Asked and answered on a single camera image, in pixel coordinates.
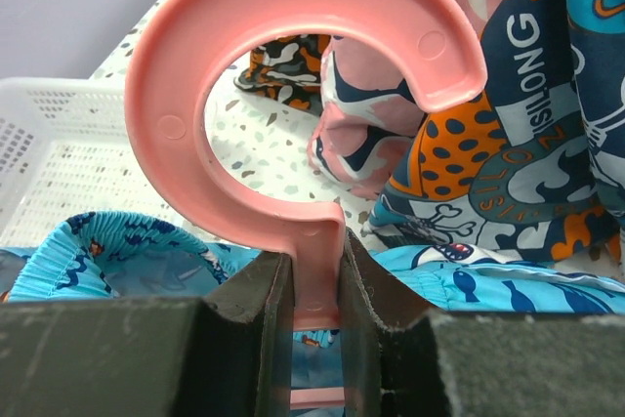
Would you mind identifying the pink shark print shorts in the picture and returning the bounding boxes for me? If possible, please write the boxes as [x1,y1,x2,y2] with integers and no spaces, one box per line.
[308,0,501,199]

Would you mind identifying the black orange camo shorts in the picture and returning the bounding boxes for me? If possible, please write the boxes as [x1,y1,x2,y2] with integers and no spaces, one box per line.
[234,34,330,116]

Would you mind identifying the white plastic basket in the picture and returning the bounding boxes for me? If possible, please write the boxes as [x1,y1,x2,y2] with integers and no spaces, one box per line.
[0,0,206,247]

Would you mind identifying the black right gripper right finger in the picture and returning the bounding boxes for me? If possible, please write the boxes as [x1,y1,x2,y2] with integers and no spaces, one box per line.
[339,234,624,416]

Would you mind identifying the pink hanger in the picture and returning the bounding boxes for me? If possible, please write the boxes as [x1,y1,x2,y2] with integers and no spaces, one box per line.
[124,0,488,411]

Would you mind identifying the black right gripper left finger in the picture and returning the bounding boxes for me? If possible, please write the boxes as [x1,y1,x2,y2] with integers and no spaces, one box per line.
[1,253,293,416]

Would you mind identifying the blue shark print shorts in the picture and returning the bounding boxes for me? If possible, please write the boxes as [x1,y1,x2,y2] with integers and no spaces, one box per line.
[0,210,625,354]

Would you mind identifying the navy orange patchwork shorts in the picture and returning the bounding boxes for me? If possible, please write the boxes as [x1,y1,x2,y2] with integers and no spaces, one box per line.
[368,0,624,261]

